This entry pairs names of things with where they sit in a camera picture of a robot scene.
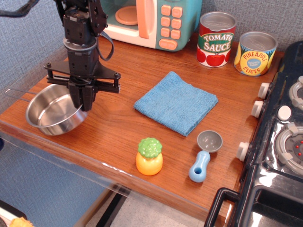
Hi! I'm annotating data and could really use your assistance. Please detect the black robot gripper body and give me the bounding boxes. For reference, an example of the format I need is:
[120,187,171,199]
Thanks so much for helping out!
[45,39,121,93]

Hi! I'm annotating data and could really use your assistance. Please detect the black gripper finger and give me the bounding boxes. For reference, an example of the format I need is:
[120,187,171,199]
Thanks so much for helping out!
[68,82,83,108]
[81,85,98,112]

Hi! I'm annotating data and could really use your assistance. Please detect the silver metal pan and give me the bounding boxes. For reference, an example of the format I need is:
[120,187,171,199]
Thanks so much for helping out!
[0,84,89,136]

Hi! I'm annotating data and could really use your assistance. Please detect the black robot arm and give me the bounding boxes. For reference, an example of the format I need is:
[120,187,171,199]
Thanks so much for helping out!
[45,0,121,112]

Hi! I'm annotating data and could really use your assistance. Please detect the toy pineapple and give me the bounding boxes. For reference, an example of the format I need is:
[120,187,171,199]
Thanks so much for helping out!
[136,138,163,176]

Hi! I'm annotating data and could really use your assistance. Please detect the blue folded cloth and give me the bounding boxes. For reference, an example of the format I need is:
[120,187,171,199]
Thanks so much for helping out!
[134,71,218,137]

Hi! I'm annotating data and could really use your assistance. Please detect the toy microwave oven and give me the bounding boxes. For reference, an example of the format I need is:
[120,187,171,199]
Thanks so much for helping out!
[101,0,202,52]

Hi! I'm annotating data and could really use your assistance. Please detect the blue grey toy scoop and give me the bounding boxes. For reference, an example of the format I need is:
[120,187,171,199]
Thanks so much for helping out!
[188,130,223,183]

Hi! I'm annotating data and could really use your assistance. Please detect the tomato sauce can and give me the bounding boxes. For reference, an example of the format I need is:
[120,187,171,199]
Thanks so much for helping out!
[196,11,237,68]

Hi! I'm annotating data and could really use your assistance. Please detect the white stove knob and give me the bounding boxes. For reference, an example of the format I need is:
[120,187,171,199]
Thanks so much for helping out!
[251,101,264,118]
[258,83,270,99]
[236,142,250,162]

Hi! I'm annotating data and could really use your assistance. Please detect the pineapple slices can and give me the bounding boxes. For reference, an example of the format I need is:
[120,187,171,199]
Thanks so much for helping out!
[234,31,278,77]

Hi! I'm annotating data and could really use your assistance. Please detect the black toy stove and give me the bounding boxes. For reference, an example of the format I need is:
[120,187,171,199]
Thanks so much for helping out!
[205,41,303,227]

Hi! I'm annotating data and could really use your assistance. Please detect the black braided cable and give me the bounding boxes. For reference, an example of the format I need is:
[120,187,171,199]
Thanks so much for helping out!
[0,0,41,17]

